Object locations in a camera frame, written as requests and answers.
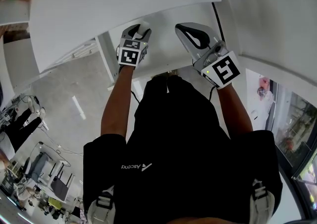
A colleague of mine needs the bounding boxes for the grey backpack strap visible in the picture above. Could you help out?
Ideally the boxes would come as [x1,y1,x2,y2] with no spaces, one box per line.
[86,185,116,224]
[248,179,276,224]

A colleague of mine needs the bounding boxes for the person's right forearm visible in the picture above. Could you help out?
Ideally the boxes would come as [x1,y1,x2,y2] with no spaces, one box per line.
[216,82,254,140]

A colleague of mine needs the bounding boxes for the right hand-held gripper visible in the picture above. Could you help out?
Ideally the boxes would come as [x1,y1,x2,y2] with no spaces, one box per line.
[174,22,242,90]

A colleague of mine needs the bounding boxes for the white desk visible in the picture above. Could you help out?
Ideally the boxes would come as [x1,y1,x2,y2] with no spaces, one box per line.
[28,0,222,75]

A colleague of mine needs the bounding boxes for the black cable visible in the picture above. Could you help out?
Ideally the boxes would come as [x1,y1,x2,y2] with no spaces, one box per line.
[211,2,226,43]

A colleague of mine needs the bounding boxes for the person's left forearm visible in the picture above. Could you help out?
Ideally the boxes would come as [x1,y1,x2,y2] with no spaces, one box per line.
[100,64,136,142]

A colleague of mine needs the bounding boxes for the small white item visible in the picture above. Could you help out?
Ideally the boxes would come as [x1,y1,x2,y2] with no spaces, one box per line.
[133,20,151,41]

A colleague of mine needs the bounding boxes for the large glass window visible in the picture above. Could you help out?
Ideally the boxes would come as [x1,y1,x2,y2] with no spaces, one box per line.
[264,79,317,219]

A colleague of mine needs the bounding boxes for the black t-shirt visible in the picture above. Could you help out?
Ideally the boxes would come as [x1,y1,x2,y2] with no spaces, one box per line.
[82,75,283,224]

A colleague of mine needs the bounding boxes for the pink toy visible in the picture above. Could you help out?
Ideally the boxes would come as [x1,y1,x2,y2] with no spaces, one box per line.
[256,76,273,102]

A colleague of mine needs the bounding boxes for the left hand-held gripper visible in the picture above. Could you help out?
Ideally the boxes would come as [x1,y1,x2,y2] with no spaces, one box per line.
[116,24,152,68]

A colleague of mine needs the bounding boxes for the white background table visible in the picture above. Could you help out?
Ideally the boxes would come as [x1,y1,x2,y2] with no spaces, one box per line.
[24,141,73,203]

